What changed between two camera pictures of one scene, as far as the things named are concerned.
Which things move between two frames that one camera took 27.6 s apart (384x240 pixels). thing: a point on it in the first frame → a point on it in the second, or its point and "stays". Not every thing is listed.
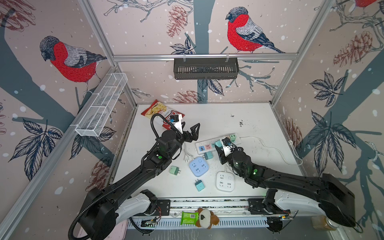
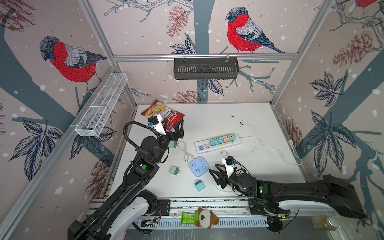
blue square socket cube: [199, 166] stays
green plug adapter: [233, 137] stays
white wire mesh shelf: [93, 123] stays
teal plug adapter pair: [208, 155] → [213, 142]
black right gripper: [221, 155] → [220, 178]
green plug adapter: [174, 170] stays
